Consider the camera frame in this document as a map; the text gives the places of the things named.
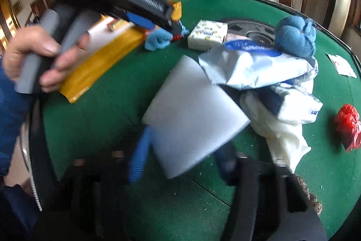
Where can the white cloth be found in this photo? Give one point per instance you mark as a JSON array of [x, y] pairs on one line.
[[279, 139]]

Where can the blue label wet wipes pack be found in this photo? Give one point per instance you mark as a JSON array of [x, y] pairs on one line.
[[253, 66]]

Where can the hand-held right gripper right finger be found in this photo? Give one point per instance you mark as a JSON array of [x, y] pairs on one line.
[[227, 164]]

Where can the small blue towel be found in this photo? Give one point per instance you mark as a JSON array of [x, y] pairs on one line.
[[158, 42]]

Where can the person's left hand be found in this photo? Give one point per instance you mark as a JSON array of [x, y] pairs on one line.
[[31, 43]]

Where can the white foam block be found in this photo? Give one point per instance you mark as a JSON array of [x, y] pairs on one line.
[[191, 116]]

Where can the yellow cardboard box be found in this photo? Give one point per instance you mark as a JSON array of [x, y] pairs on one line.
[[93, 74]]

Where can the white plastic packet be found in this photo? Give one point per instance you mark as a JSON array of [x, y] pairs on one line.
[[299, 102]]

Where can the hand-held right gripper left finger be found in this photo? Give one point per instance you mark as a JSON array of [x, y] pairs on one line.
[[139, 156]]

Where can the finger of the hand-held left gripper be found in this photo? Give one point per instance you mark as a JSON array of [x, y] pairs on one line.
[[146, 20]]

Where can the white paper packet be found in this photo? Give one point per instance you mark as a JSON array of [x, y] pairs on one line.
[[341, 64]]

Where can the red plastic bag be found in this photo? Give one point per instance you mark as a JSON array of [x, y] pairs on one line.
[[347, 125]]

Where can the lemon print tissue pack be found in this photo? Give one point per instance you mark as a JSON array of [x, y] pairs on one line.
[[207, 35]]

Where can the round table control panel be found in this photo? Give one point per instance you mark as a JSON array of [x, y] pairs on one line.
[[253, 27]]

